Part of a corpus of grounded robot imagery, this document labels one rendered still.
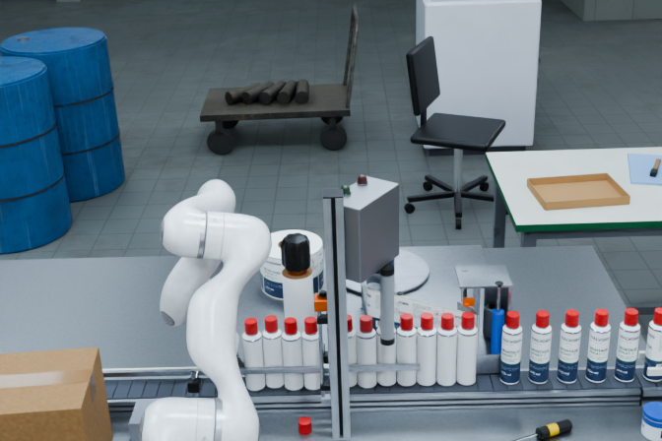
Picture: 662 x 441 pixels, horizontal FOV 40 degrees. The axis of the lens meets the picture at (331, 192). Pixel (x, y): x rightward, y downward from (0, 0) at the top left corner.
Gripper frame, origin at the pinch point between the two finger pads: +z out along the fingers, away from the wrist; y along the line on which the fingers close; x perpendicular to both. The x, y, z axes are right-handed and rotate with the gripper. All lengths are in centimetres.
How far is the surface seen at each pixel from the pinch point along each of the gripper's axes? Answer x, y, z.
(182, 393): 15.8, -2.6, 1.0
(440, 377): -49, -2, 21
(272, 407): -5.5, -5.6, 11.7
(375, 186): -53, -6, -38
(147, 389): 25.0, -0.5, -2.3
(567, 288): -90, 55, 45
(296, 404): -11.6, -5.5, 13.1
